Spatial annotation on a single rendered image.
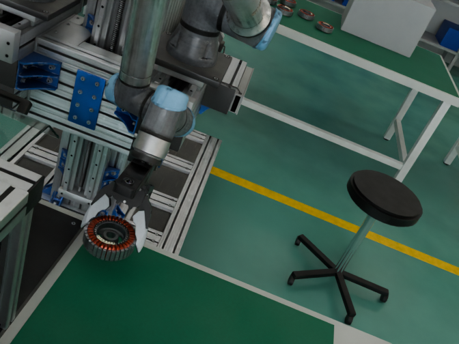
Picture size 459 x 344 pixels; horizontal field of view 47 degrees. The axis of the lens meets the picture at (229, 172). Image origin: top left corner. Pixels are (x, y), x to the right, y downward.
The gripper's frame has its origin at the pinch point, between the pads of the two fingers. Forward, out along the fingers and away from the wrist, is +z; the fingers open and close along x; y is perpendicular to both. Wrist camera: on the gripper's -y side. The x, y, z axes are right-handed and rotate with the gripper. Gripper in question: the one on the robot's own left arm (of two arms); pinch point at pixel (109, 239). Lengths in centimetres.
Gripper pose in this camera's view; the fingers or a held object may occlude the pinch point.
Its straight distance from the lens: 117.3
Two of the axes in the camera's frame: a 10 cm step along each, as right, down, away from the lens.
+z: -3.9, 9.2, 0.3
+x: -9.2, -3.9, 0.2
